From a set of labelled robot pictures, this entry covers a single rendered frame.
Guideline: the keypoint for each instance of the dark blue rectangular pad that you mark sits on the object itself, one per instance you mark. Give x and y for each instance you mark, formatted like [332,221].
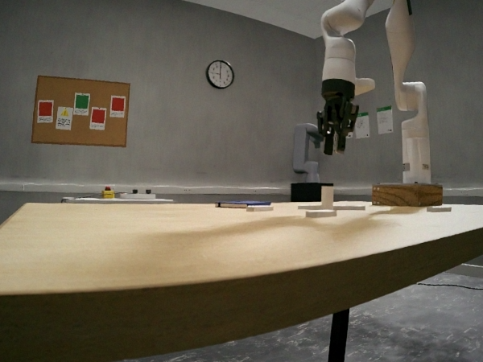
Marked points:
[240,204]

